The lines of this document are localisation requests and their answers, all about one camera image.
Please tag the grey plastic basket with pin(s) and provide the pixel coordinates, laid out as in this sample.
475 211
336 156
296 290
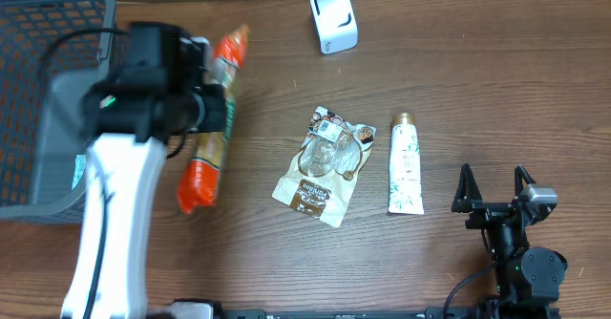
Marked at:
52 51

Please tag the white barcode scanner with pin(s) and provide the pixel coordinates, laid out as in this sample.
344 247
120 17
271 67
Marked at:
335 24

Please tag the white bamboo print tube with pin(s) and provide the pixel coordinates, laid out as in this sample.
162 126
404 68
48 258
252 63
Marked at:
405 167

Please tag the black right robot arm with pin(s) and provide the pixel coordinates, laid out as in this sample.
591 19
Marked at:
527 278

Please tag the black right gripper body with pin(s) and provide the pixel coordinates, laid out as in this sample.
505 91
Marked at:
493 205

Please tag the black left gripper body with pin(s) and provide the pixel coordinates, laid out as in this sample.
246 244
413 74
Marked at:
210 114

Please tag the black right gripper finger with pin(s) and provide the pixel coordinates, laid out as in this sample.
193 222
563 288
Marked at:
523 180
467 191

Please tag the orange pasta package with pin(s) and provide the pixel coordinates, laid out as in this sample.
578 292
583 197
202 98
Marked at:
200 183

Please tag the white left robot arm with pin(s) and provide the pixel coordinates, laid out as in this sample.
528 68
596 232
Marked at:
159 90

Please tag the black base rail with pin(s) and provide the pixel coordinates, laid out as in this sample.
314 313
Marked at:
204 309

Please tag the clear brown snack bag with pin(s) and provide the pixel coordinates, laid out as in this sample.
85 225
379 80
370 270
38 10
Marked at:
322 176

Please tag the teal snack bar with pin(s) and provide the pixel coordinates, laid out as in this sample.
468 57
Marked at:
79 169

